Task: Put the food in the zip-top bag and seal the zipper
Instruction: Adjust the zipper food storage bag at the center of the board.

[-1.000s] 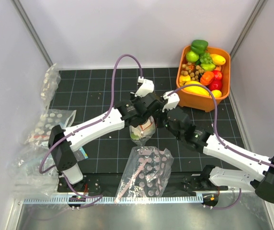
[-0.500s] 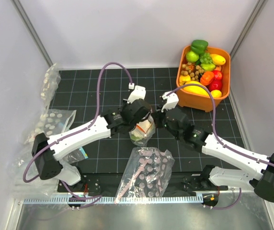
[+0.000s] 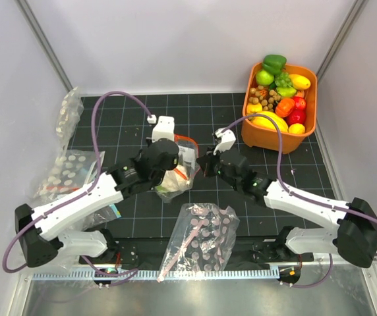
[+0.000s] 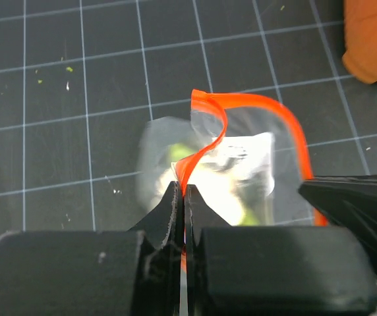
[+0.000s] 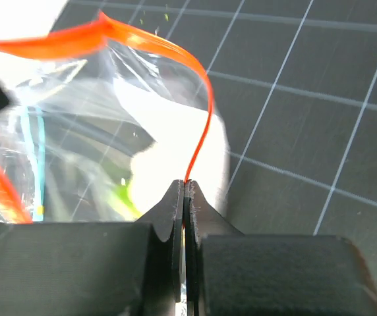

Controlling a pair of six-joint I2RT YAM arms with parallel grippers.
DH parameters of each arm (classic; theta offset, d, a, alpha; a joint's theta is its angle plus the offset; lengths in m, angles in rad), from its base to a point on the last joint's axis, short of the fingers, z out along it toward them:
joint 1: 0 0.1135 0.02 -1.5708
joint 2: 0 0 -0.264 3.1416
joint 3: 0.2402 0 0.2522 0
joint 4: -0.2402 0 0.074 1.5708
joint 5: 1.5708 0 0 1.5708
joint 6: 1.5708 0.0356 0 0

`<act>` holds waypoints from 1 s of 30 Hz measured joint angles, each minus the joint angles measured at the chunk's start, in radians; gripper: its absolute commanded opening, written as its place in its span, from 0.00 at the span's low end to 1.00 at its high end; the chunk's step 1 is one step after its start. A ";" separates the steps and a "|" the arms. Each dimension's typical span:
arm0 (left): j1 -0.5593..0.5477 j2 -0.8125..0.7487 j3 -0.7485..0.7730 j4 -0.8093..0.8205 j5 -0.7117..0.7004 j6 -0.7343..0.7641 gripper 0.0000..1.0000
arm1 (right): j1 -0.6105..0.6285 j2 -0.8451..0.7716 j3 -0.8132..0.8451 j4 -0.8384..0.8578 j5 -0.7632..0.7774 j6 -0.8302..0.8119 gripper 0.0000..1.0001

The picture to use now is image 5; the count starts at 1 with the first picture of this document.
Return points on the clear bag orange zipper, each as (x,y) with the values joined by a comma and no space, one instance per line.
(66,142)

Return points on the white cauliflower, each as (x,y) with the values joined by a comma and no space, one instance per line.
(176,129)

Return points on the black grid mat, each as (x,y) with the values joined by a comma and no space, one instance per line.
(296,83)

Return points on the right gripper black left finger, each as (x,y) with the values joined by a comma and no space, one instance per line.
(100,268)

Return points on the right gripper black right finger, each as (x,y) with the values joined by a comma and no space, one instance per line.
(231,273)

